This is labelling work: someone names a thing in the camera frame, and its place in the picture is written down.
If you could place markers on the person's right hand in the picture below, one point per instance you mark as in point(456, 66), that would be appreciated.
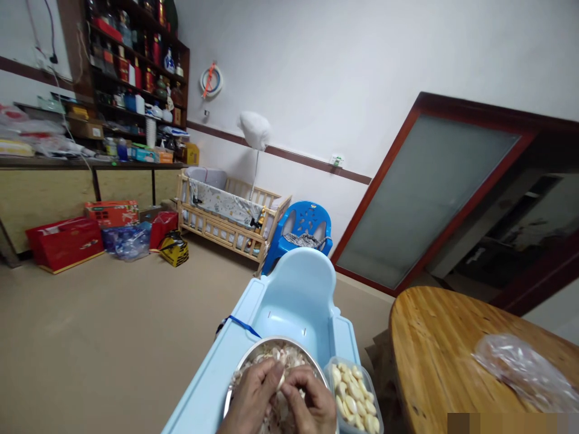
point(312, 402)

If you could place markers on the person's left hand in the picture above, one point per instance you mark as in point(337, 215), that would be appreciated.
point(248, 395)

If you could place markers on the person's right fingers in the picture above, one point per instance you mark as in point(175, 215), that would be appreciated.
point(298, 382)

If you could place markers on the person's left fingers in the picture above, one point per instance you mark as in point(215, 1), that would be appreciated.
point(271, 375)

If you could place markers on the white garlic clove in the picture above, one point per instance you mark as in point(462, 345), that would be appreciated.
point(281, 382)

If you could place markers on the pile of garlic skins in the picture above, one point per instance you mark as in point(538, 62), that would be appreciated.
point(280, 352)

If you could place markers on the round metal bowl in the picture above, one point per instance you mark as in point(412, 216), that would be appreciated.
point(235, 361)

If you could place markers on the heap of peeled garlic pieces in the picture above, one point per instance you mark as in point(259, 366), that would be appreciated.
point(353, 398)

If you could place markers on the clear plastic container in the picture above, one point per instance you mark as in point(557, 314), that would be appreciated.
point(375, 409)

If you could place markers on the light blue baby high chair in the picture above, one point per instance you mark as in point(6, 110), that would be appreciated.
point(294, 294)

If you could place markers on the patterned cloth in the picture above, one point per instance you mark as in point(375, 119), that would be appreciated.
point(305, 240)

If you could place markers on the round wooden table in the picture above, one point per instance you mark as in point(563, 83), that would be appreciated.
point(439, 361)

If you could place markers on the yellow and black bag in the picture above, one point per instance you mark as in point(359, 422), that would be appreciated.
point(174, 251)

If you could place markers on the blue plastic chair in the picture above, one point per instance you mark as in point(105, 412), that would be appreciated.
point(303, 219)

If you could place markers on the wooden baby crib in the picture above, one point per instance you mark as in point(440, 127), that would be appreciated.
point(221, 212)

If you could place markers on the red paper bag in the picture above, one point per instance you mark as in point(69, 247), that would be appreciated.
point(163, 228)

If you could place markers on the pack of water bottles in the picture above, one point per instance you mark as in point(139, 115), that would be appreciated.
point(126, 242)

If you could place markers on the clear plastic bag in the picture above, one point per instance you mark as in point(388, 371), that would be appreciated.
point(520, 366)

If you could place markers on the red and green carton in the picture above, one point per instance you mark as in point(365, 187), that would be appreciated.
point(111, 213)

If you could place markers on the frosted glass sliding door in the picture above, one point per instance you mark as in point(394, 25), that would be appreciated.
point(429, 194)

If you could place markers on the large red gift box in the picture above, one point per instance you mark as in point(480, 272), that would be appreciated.
point(63, 246)

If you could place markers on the white net bundle on pole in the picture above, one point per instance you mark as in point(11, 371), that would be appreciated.
point(255, 129)

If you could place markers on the long counter cabinet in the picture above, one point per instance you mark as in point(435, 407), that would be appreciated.
point(45, 194)

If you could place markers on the dark wooden shelf with bottles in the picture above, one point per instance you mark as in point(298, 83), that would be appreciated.
point(131, 68)

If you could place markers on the heap of plastic bags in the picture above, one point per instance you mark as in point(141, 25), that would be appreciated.
point(27, 133)

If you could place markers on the green wall socket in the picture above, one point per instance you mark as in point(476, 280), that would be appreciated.
point(337, 159)

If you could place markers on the round white wall hanging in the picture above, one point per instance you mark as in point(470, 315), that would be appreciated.
point(216, 81)

